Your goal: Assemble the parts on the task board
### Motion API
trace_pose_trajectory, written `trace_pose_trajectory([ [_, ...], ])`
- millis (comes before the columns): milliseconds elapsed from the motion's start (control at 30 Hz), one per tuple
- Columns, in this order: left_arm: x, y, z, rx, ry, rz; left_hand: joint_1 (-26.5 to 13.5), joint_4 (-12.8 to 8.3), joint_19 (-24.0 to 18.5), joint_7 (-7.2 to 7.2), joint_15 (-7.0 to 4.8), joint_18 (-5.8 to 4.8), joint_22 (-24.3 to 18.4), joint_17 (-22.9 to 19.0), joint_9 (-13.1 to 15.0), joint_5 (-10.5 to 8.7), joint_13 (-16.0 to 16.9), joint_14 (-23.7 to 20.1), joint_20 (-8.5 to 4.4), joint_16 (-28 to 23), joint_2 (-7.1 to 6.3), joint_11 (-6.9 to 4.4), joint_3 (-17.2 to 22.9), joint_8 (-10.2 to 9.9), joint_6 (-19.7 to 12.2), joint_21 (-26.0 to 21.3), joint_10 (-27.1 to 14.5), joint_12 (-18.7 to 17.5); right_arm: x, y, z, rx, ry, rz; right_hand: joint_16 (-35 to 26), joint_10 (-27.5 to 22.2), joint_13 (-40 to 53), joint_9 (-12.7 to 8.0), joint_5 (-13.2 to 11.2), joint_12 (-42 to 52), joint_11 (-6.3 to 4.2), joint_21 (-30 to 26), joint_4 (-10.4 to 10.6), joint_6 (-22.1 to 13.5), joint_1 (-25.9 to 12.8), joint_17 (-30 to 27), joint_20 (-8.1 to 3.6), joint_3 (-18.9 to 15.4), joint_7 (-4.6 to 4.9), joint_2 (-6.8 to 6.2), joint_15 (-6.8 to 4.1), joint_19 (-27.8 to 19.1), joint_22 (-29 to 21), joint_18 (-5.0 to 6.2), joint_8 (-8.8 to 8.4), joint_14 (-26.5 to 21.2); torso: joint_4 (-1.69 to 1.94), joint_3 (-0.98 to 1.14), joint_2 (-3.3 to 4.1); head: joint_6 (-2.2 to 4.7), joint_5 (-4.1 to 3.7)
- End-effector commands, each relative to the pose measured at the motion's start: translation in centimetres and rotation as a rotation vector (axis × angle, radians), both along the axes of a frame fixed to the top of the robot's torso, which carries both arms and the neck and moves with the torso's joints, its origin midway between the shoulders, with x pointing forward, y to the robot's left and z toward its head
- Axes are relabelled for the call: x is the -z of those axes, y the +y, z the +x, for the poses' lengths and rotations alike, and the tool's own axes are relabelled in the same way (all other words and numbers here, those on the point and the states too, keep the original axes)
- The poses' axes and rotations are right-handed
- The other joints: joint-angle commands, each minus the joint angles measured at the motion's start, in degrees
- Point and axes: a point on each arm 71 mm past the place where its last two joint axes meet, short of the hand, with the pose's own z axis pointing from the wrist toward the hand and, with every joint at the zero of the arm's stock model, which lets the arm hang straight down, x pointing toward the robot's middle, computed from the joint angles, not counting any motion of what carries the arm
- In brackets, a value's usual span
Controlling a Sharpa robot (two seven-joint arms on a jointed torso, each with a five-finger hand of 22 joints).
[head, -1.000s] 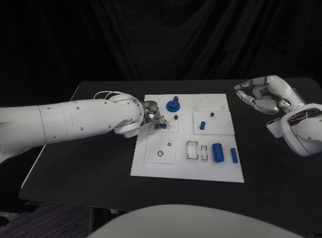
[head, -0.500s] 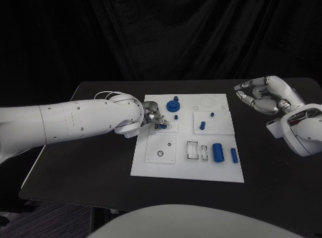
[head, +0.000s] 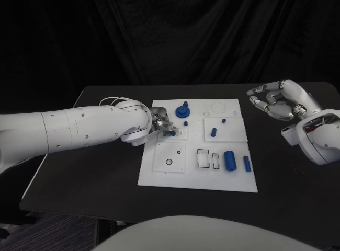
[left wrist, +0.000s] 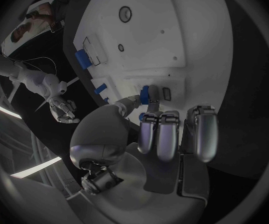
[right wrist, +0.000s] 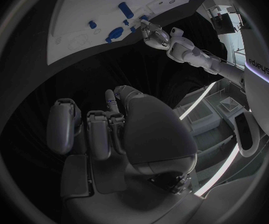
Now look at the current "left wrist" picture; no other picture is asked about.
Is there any white task board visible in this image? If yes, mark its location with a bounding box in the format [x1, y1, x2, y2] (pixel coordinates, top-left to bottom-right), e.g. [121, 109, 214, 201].
[73, 0, 234, 135]

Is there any blue plug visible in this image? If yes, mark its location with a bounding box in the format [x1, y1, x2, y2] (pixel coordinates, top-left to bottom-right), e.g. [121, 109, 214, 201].
[139, 85, 151, 106]

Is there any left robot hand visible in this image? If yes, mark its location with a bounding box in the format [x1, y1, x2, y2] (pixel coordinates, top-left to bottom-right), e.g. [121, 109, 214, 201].
[66, 85, 220, 224]

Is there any white cable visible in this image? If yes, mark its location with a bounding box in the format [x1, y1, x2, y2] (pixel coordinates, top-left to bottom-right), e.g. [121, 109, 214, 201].
[21, 56, 57, 76]

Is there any large blue cylinder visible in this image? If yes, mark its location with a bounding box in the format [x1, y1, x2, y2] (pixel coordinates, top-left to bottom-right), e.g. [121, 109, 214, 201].
[75, 48, 94, 70]

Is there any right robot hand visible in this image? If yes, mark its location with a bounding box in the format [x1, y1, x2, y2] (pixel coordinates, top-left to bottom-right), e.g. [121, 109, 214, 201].
[48, 95, 81, 124]

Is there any person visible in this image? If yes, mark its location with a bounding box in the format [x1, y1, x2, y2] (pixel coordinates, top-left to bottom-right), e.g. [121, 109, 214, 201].
[10, 2, 56, 43]

